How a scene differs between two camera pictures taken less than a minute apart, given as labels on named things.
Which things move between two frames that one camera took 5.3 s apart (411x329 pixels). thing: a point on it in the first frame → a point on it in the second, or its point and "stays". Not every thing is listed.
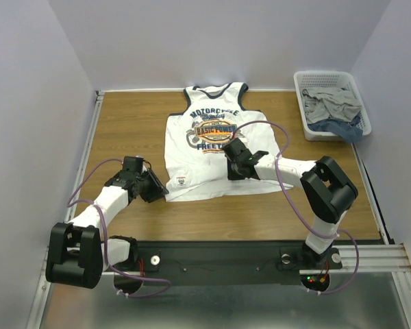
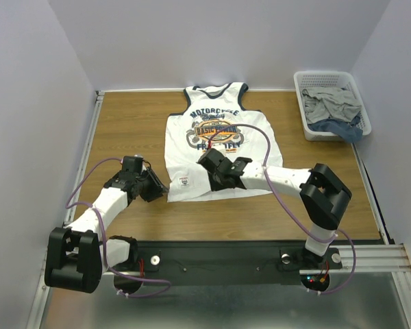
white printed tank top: x=196 y=163 stays
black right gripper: x=233 y=151 → x=212 y=168
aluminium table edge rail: x=84 y=157 stays
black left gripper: x=157 y=188 stays
